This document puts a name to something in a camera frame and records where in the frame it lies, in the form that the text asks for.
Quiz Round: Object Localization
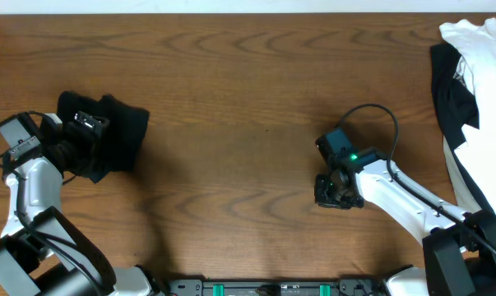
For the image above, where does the black logo t-shirt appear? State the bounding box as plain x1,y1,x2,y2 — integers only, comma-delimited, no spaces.
57,91,150,183

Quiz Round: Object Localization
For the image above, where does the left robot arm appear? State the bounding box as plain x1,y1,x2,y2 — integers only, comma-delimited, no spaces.
0,111,160,296

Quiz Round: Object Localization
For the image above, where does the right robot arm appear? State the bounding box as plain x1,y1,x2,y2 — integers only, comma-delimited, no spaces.
314,146,496,295

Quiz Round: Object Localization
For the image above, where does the black garment in pile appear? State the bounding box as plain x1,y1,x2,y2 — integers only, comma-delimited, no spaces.
430,44,479,150

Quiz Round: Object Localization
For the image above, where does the white garment pile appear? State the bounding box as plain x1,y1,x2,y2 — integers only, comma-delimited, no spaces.
439,18,496,214

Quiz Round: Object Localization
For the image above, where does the right camera cable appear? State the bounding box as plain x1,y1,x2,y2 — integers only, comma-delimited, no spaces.
336,103,496,272

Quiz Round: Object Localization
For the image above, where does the camera cable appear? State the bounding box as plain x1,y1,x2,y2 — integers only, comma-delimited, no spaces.
0,109,109,296
336,103,496,272

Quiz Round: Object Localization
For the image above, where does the left camera cable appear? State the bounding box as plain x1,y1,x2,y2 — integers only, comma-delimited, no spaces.
0,109,109,296

